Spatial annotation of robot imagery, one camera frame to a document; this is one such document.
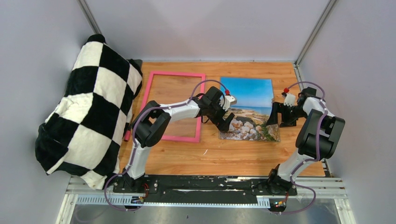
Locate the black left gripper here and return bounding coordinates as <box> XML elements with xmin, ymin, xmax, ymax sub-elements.
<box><xmin>207</xmin><ymin>100</ymin><xmax>234</xmax><ymax>132</ymax></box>

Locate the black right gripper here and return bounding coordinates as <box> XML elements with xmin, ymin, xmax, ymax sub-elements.
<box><xmin>267</xmin><ymin>102</ymin><xmax>308</xmax><ymax>128</ymax></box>

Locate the landscape beach photo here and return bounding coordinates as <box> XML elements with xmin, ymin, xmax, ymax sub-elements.
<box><xmin>219</xmin><ymin>77</ymin><xmax>280</xmax><ymax>142</ymax></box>

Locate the pink picture frame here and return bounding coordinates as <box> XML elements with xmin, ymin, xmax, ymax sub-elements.
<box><xmin>140</xmin><ymin>71</ymin><xmax>206</xmax><ymax>143</ymax></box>

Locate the pink handled screwdriver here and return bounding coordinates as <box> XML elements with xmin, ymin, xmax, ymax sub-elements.
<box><xmin>124</xmin><ymin>115</ymin><xmax>134</xmax><ymax>142</ymax></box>

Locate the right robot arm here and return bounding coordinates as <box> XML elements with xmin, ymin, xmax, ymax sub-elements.
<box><xmin>265</xmin><ymin>87</ymin><xmax>346</xmax><ymax>195</ymax></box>

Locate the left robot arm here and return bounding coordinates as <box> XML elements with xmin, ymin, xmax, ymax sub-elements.
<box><xmin>113</xmin><ymin>86</ymin><xmax>237</xmax><ymax>193</ymax></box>

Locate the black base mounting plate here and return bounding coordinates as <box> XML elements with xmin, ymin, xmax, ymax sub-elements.
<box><xmin>113</xmin><ymin>175</ymin><xmax>297</xmax><ymax>204</ymax></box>

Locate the black white checkered pillow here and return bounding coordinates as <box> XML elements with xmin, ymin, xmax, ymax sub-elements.
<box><xmin>35</xmin><ymin>34</ymin><xmax>142</xmax><ymax>189</ymax></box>

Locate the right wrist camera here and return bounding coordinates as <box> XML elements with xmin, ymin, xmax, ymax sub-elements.
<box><xmin>282</xmin><ymin>88</ymin><xmax>296</xmax><ymax>107</ymax></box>

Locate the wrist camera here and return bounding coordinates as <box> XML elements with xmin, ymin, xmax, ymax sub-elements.
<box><xmin>282</xmin><ymin>88</ymin><xmax>296</xmax><ymax>107</ymax></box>
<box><xmin>220</xmin><ymin>95</ymin><xmax>237</xmax><ymax>111</ymax></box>

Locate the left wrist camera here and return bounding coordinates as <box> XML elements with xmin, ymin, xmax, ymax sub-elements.
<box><xmin>220</xmin><ymin>95</ymin><xmax>237</xmax><ymax>111</ymax></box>

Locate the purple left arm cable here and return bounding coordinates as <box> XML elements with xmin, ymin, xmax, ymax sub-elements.
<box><xmin>103</xmin><ymin>79</ymin><xmax>230</xmax><ymax>212</ymax></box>

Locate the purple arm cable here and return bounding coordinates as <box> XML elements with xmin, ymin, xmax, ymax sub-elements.
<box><xmin>278</xmin><ymin>81</ymin><xmax>329</xmax><ymax>216</ymax></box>
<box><xmin>103</xmin><ymin>79</ymin><xmax>230</xmax><ymax>212</ymax></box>

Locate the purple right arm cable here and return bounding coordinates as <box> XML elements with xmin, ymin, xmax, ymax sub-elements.
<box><xmin>278</xmin><ymin>81</ymin><xmax>329</xmax><ymax>216</ymax></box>

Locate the white slotted cable duct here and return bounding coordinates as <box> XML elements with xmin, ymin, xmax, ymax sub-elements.
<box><xmin>74</xmin><ymin>194</ymin><xmax>271</xmax><ymax>208</ymax></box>

